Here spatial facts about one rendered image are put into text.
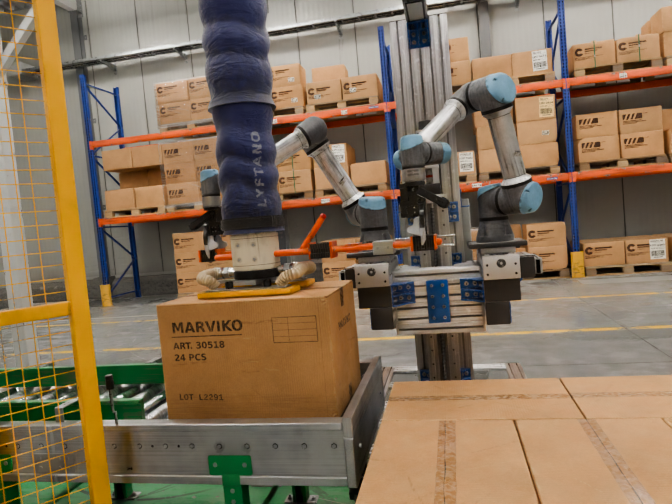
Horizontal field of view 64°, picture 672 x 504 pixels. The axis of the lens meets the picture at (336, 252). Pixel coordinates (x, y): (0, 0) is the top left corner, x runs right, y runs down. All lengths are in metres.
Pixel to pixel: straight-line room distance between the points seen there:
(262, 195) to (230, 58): 0.46
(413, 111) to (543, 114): 6.70
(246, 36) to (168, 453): 1.37
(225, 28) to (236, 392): 1.20
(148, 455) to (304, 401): 0.52
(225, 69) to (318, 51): 9.01
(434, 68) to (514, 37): 8.21
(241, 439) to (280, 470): 0.15
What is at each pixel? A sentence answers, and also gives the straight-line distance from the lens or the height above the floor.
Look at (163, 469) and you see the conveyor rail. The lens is 1.91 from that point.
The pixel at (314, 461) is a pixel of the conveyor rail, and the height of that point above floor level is 0.48.
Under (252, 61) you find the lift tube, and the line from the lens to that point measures 1.95.
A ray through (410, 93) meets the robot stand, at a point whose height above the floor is 1.71.
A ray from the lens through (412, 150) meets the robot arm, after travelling 1.81.
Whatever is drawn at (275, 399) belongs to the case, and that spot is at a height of 0.62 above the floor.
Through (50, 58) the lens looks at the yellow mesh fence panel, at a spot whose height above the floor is 1.72.
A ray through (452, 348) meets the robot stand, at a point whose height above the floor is 0.59.
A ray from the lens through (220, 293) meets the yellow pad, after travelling 1.88.
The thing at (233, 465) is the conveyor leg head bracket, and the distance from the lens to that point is 1.80.
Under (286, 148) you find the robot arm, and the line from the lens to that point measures 2.23.
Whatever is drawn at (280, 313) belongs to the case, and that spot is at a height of 0.90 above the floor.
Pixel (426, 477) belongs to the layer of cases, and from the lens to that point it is 1.43.
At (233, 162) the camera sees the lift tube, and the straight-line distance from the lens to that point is 1.89.
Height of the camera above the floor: 1.18
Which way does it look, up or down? 3 degrees down
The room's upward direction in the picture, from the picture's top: 5 degrees counter-clockwise
